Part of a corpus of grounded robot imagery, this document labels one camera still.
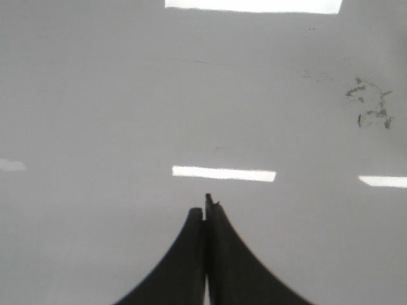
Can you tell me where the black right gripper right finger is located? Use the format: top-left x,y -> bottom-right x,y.
205,193 -> 311,304

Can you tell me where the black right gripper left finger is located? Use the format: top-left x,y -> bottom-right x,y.
116,208 -> 206,304

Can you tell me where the white whiteboard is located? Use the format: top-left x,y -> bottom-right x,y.
1,1 -> 406,304

